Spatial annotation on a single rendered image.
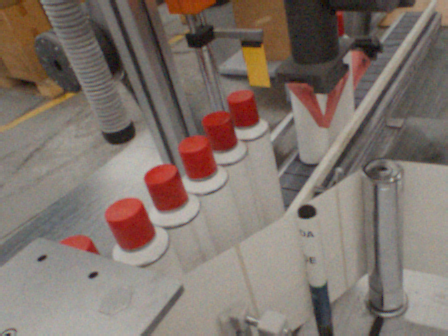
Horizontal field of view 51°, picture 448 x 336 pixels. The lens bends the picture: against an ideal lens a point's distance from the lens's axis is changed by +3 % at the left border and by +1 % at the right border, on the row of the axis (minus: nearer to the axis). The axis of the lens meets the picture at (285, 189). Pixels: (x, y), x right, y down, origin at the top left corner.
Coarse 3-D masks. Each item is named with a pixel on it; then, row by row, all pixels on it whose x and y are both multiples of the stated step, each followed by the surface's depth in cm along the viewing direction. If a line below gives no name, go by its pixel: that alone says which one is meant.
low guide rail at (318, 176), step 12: (432, 0) 120; (432, 12) 117; (420, 24) 108; (408, 36) 104; (408, 48) 102; (396, 60) 95; (384, 72) 91; (384, 84) 90; (372, 96) 84; (360, 108) 81; (360, 120) 80; (348, 132) 76; (336, 144) 73; (336, 156) 73; (324, 168) 69; (312, 180) 67; (300, 192) 65; (312, 192) 66; (300, 204) 63
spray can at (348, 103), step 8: (344, 32) 73; (352, 80) 77; (344, 88) 77; (352, 88) 78; (344, 96) 77; (352, 96) 79; (344, 104) 78; (352, 104) 80; (344, 112) 79; (352, 112) 80
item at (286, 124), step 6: (378, 12) 105; (378, 18) 103; (372, 24) 100; (372, 30) 101; (288, 114) 74; (288, 120) 72; (282, 126) 71; (288, 126) 72; (276, 132) 70; (282, 132) 71; (276, 138) 69; (276, 144) 69
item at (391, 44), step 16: (416, 16) 123; (432, 16) 121; (400, 32) 116; (384, 48) 109; (384, 64) 102; (400, 64) 101; (368, 80) 97; (368, 112) 87; (352, 144) 79; (336, 160) 76; (288, 176) 74; (304, 176) 74; (288, 192) 71; (288, 208) 68
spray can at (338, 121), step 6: (324, 96) 72; (342, 96) 74; (342, 102) 75; (342, 108) 75; (336, 114) 74; (342, 114) 75; (336, 120) 75; (342, 120) 76; (330, 126) 75; (336, 126) 76; (342, 126) 77; (330, 132) 76; (336, 132) 76; (330, 138) 77; (336, 138) 77; (330, 144) 78
